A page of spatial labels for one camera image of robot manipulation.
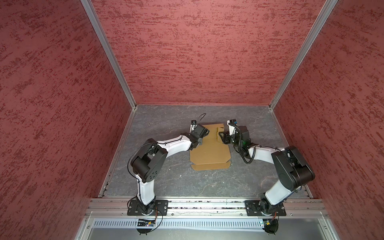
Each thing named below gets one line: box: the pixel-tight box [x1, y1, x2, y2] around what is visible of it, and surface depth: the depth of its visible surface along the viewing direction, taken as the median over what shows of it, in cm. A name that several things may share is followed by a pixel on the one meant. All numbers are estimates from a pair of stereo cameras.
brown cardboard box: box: [190, 123, 232, 171], surface depth 92 cm
